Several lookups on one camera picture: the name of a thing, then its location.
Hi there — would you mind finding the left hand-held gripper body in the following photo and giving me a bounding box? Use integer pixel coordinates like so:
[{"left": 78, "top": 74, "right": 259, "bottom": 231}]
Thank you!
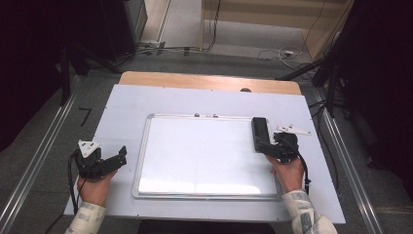
[{"left": 73, "top": 139, "right": 115, "bottom": 180}]

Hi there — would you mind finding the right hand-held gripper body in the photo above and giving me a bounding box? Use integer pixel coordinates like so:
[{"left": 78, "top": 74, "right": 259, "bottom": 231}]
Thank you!
[{"left": 273, "top": 124, "right": 313, "bottom": 164}]

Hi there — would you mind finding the black whiteboard eraser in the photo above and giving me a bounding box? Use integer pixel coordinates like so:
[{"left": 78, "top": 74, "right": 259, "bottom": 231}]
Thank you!
[{"left": 251, "top": 116, "right": 273, "bottom": 153}]

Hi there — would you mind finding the person's left hand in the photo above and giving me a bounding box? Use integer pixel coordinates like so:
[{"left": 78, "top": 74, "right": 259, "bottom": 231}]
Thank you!
[{"left": 77, "top": 169, "right": 118, "bottom": 208}]

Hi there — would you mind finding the person's right hand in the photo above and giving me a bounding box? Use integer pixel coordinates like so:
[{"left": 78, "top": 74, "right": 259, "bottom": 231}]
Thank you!
[{"left": 265, "top": 154, "right": 306, "bottom": 195}]

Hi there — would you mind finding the white table cover sheet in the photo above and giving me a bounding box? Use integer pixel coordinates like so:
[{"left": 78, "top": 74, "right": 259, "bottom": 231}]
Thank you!
[{"left": 63, "top": 84, "right": 347, "bottom": 225}]

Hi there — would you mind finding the metal-framed whiteboard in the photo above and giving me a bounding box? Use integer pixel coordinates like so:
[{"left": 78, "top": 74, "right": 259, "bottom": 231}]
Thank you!
[{"left": 131, "top": 113, "right": 282, "bottom": 201}]

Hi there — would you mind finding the black metal stand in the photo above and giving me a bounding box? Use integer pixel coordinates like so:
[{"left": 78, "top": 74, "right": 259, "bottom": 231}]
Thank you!
[
  {"left": 58, "top": 47, "right": 71, "bottom": 107},
  {"left": 325, "top": 59, "right": 338, "bottom": 119}
]

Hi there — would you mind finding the wooden table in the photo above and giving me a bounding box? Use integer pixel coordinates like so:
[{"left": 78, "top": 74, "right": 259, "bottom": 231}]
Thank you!
[{"left": 118, "top": 70, "right": 303, "bottom": 97}]

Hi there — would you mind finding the grey power strip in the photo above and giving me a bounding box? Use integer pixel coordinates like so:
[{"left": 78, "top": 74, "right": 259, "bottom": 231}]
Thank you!
[{"left": 138, "top": 40, "right": 167, "bottom": 55}]

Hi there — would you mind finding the light wooden shelf unit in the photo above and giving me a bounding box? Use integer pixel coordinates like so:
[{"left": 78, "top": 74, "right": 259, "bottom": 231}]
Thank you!
[{"left": 199, "top": 0, "right": 356, "bottom": 60}]

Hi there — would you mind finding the black cabinet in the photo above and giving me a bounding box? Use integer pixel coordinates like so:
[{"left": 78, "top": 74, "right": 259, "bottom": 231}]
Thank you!
[{"left": 96, "top": 0, "right": 149, "bottom": 62}]

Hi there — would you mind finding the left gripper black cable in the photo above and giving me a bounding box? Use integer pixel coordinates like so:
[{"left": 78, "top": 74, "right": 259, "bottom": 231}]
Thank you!
[{"left": 66, "top": 151, "right": 81, "bottom": 215}]

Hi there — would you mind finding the aluminium floor rail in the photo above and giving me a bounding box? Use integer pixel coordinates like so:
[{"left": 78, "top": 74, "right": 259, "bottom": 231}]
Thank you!
[
  {"left": 0, "top": 75, "right": 81, "bottom": 234},
  {"left": 315, "top": 90, "right": 385, "bottom": 234}
]

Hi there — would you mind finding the white floor cable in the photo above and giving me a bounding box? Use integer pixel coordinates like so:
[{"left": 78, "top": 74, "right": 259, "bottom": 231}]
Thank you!
[{"left": 257, "top": 46, "right": 304, "bottom": 63}]

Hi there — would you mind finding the black floor cable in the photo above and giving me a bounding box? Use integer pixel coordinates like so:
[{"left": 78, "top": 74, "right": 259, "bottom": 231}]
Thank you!
[{"left": 113, "top": 0, "right": 223, "bottom": 60}]

